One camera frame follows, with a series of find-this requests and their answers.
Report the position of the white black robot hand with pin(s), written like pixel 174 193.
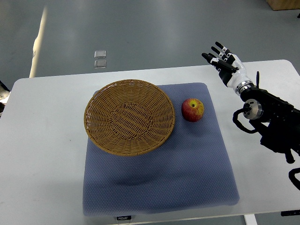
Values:
pixel 230 69

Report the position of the red yellow apple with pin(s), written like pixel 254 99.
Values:
pixel 192 109

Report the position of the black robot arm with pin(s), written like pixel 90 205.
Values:
pixel 276 120

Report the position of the woven wicker basket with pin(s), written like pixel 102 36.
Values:
pixel 129 117

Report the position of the wooden furniture corner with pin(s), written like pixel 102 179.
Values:
pixel 277 5

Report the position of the blue grey cloth mat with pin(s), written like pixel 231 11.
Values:
pixel 190 170

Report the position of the upper floor socket plate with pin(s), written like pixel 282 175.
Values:
pixel 100 54

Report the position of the floor socket plate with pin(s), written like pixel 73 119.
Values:
pixel 100 54
pixel 100 63

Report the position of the lower floor socket plate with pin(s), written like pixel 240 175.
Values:
pixel 100 63

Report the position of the white table leg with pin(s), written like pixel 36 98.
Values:
pixel 250 219

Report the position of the black white table label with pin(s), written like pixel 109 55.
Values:
pixel 124 218

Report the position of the dark object at left edge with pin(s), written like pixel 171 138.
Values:
pixel 4 96

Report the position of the black table bracket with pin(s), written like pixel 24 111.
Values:
pixel 290 213

